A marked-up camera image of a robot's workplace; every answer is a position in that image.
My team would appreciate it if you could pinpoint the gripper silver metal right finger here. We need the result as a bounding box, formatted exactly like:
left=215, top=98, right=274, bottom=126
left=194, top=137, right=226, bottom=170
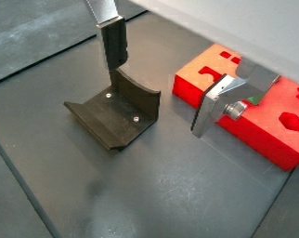
left=191, top=58, right=281, bottom=138

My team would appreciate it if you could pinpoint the gripper black and silver left finger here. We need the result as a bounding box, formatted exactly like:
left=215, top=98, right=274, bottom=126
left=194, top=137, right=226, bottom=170
left=83, top=0, right=130, bottom=71

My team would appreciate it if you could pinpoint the red shape sorting board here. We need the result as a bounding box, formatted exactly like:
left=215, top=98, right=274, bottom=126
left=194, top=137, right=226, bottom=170
left=173, top=45, right=299, bottom=171

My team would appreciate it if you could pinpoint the black curved holder stand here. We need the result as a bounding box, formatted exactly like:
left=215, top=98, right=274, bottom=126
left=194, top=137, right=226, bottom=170
left=64, top=69, right=162, bottom=150

